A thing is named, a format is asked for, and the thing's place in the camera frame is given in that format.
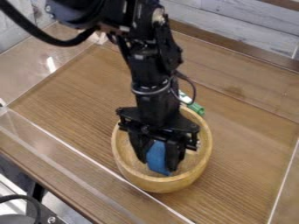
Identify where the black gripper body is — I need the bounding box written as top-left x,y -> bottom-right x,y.
116,82 -> 200,151

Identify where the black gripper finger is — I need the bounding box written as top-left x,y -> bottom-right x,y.
128,132 -> 155,164
165,140 -> 185,172

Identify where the blue rectangular block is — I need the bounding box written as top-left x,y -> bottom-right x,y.
145,141 -> 171,176

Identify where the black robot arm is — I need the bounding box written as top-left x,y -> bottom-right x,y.
45,0 -> 200,172

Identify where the brown wooden bowl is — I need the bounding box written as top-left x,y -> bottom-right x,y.
111,107 -> 212,193

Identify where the green white marker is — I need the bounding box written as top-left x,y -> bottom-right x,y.
179,91 -> 205,116

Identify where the clear acrylic triangle bracket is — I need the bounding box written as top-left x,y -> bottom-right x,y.
92,31 -> 108,46

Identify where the black metal table bracket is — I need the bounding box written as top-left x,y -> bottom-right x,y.
25,202 -> 65,224

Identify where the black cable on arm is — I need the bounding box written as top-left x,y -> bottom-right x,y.
0,0 -> 199,105

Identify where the black cable under table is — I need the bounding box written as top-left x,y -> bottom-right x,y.
0,195 -> 43,224

